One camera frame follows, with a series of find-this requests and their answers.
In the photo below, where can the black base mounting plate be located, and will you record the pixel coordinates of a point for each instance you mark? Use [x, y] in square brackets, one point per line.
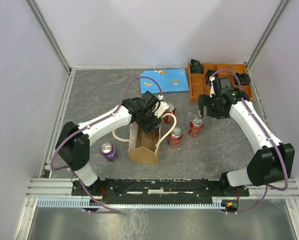
[163, 191]

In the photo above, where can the canvas bag with cat print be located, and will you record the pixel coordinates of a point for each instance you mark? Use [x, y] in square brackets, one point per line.
[141, 149]

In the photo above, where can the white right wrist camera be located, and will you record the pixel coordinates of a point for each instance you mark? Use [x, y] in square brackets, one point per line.
[214, 86]

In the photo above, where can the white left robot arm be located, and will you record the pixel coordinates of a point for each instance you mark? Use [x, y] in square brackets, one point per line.
[74, 142]

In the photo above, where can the light blue cable duct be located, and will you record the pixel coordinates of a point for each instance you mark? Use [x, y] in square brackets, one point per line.
[88, 203]

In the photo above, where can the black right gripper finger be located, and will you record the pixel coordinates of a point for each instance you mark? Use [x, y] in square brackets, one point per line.
[199, 112]
[202, 100]

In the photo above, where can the aluminium frame rail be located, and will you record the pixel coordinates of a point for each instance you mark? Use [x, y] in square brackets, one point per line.
[34, 7]

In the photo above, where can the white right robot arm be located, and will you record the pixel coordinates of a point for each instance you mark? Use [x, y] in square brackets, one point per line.
[272, 162]

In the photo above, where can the dark rolled sock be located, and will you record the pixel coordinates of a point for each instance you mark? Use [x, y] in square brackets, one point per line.
[243, 78]
[196, 67]
[208, 74]

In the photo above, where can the purple soda can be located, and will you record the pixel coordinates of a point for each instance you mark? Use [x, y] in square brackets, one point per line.
[108, 150]

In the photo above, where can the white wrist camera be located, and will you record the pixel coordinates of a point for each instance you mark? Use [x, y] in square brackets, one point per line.
[214, 86]
[159, 108]

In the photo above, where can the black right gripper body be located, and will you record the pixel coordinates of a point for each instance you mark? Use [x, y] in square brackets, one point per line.
[213, 110]

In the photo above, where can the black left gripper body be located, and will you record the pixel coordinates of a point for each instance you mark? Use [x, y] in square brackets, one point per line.
[146, 123]

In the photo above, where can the blue printed cloth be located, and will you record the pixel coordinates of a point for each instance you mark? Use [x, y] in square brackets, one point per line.
[170, 81]

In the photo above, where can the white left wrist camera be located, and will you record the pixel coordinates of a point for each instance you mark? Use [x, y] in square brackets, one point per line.
[159, 108]

